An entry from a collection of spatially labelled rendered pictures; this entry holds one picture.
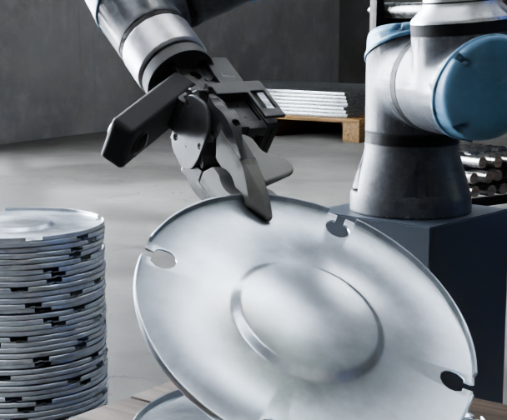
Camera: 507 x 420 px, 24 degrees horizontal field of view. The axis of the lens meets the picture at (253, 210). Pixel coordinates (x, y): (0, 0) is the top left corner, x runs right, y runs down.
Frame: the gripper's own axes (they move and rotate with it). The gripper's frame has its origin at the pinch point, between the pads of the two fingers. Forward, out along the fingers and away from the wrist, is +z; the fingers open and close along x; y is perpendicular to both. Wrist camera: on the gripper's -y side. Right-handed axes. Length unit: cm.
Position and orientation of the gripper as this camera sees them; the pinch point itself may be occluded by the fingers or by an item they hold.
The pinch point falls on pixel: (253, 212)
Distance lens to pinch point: 106.1
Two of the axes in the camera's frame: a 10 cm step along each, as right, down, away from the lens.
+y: 8.2, -1.0, 5.6
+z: 4.7, 6.8, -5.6
